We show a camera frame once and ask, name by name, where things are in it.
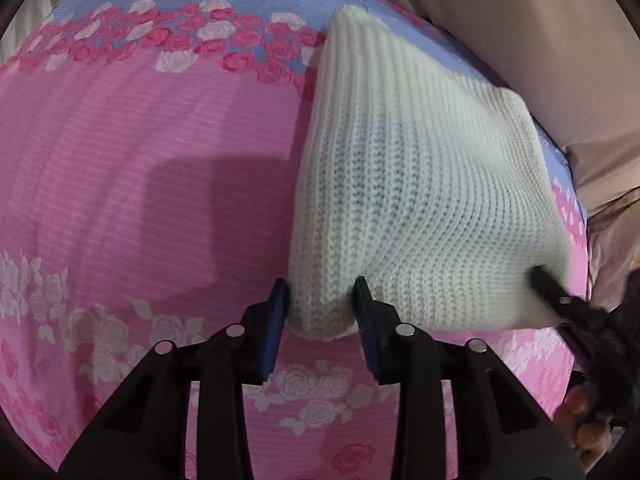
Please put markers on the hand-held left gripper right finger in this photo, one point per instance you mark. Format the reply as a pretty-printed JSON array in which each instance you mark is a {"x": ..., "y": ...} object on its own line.
[{"x": 370, "y": 332}]

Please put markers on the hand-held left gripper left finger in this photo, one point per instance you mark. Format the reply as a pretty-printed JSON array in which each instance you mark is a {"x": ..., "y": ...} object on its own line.
[{"x": 272, "y": 330}]

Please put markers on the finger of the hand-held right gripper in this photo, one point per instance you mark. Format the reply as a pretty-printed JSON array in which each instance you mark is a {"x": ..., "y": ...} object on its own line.
[{"x": 552, "y": 292}]

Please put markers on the white red black knit sweater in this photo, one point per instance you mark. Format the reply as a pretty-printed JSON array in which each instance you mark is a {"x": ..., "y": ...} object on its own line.
[{"x": 415, "y": 185}]

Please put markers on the person's right hand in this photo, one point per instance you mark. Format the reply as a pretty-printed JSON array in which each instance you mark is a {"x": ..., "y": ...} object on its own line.
[{"x": 585, "y": 430}]

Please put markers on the pink floral bedsheet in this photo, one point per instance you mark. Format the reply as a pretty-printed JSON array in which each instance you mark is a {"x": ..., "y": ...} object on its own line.
[{"x": 125, "y": 160}]

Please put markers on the beige draped cloth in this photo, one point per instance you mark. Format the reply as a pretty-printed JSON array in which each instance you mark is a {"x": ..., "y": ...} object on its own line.
[{"x": 525, "y": 25}]

